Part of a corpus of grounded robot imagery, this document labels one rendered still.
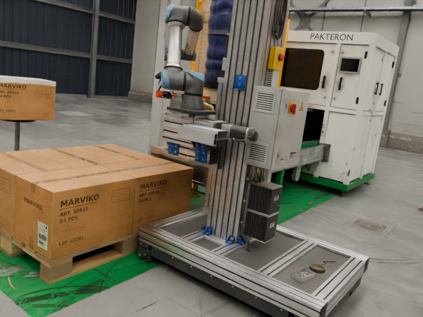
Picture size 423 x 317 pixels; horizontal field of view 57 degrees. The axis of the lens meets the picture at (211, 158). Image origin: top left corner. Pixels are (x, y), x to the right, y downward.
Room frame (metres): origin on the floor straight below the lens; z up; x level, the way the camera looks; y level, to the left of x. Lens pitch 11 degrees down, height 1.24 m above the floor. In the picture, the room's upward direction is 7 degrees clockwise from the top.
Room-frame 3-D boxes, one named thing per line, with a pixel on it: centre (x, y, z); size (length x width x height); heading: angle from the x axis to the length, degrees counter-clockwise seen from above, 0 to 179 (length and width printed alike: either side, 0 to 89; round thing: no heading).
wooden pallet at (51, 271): (2.77, 0.88, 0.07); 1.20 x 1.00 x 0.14; 144
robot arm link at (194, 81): (2.46, 0.17, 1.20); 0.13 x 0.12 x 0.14; 101
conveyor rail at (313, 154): (3.91, -0.70, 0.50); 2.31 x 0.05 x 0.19; 144
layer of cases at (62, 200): (2.77, 0.88, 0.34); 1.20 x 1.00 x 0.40; 144
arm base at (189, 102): (2.46, 0.16, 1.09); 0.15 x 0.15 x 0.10
